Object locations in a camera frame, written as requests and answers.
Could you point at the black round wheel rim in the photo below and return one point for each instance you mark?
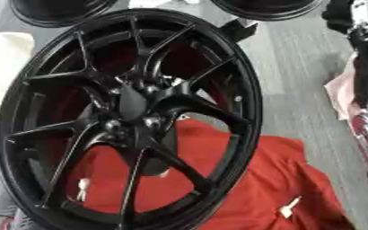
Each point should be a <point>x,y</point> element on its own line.
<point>56,12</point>
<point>268,9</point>

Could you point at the black wheel stand block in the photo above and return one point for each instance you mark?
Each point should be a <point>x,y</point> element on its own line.
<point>240,29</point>

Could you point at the white pin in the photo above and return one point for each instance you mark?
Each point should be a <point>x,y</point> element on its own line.
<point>289,207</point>
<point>82,189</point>

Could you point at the black spoked wheel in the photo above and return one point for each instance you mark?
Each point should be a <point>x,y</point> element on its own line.
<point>134,103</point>

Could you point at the pink cloth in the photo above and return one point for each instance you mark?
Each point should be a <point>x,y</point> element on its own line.
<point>342,90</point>

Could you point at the pale white cushion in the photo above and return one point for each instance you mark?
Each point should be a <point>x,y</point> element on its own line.
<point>4,72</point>

